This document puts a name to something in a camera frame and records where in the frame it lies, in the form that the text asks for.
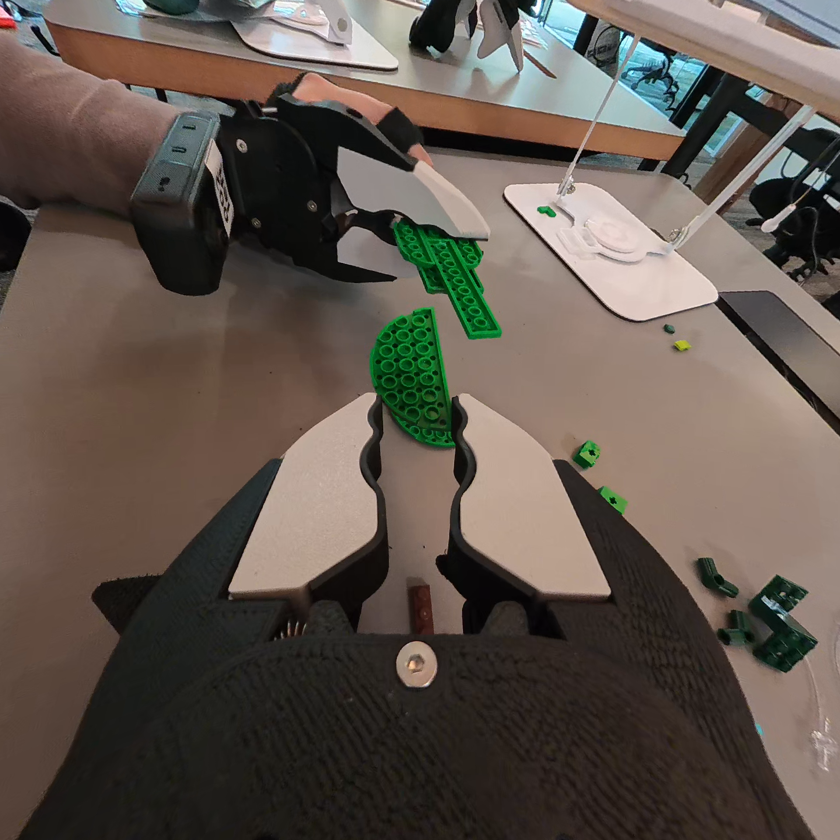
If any green lego plate assembly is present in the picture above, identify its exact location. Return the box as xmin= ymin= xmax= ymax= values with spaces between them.
xmin=392 ymin=220 xmax=504 ymax=341

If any black office chair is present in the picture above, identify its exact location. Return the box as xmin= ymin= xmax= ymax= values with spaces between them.
xmin=747 ymin=126 xmax=840 ymax=280
xmin=620 ymin=52 xmax=681 ymax=114

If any person's left forearm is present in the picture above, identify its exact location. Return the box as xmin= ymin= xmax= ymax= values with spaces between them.
xmin=0 ymin=31 xmax=194 ymax=219

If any dark green lego connector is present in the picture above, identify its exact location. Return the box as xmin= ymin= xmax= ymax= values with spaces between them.
xmin=717 ymin=609 xmax=757 ymax=646
xmin=696 ymin=556 xmax=740 ymax=597

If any black and white gripper tool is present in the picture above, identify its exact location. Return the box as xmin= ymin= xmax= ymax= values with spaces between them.
xmin=409 ymin=0 xmax=527 ymax=73

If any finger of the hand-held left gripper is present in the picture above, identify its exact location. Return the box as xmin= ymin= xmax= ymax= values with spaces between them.
xmin=336 ymin=146 xmax=492 ymax=242

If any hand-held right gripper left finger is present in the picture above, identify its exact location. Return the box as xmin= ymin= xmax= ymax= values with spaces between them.
xmin=227 ymin=392 xmax=391 ymax=605

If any dark green lego assembly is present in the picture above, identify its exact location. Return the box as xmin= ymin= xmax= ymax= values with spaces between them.
xmin=747 ymin=575 xmax=820 ymax=673

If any brown lego plate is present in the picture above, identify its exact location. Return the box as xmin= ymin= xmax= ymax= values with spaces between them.
xmin=407 ymin=578 xmax=436 ymax=636

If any green half-round lego plate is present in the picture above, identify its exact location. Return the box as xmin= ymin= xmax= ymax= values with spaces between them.
xmin=369 ymin=306 xmax=457 ymax=450

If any transparent lego rod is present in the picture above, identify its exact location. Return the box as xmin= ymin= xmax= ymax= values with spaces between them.
xmin=806 ymin=656 xmax=840 ymax=772

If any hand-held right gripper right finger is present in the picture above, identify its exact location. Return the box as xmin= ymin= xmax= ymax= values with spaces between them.
xmin=448 ymin=392 xmax=614 ymax=603

